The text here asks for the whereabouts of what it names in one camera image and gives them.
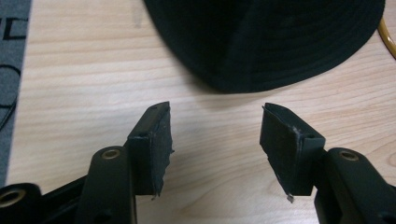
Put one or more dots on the black hat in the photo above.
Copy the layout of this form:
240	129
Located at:
264	43

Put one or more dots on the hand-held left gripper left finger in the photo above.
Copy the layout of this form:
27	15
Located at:
148	152

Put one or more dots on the grey mat with black print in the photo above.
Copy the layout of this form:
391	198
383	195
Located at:
11	77

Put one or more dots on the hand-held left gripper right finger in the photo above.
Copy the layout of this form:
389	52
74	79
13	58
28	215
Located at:
289	152

